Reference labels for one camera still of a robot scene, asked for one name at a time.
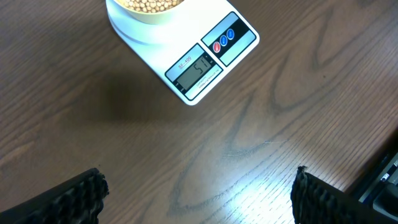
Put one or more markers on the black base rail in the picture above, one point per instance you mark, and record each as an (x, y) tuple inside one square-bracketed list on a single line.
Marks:
[(378, 188)]

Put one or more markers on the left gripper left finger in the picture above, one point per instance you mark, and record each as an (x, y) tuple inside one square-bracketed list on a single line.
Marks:
[(78, 200)]

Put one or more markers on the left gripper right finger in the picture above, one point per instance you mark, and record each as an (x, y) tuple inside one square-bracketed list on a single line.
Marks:
[(316, 202)]

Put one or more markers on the pale yellow bowl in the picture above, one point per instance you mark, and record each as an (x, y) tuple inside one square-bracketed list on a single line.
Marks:
[(154, 18)]

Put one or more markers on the white digital kitchen scale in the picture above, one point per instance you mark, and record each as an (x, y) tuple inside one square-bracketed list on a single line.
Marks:
[(193, 51)]

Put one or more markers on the soybeans in bowl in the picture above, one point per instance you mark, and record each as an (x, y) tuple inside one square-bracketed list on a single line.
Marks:
[(149, 6)]

